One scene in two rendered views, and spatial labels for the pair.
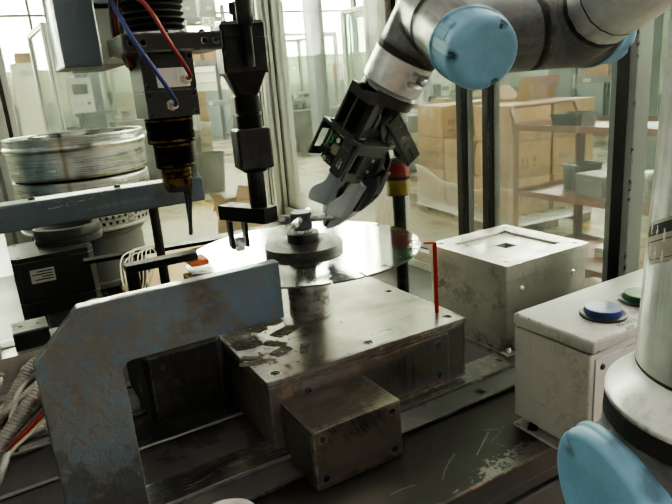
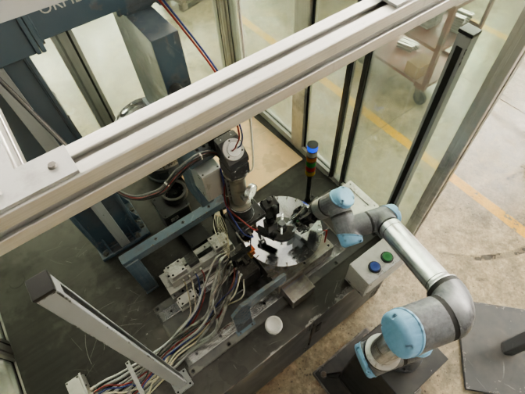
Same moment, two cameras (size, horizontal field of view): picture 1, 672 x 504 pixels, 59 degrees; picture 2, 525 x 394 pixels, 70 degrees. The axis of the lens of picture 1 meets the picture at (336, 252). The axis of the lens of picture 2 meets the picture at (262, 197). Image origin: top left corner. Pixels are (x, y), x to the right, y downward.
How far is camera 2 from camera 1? 1.15 m
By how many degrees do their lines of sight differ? 40
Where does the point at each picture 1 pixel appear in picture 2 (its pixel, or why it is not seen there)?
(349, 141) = (305, 227)
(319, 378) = (291, 279)
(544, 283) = not seen: hidden behind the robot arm
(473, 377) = (333, 256)
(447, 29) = (343, 240)
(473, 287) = not seen: hidden behind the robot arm
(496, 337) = not seen: hidden behind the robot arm
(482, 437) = (335, 284)
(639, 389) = (369, 354)
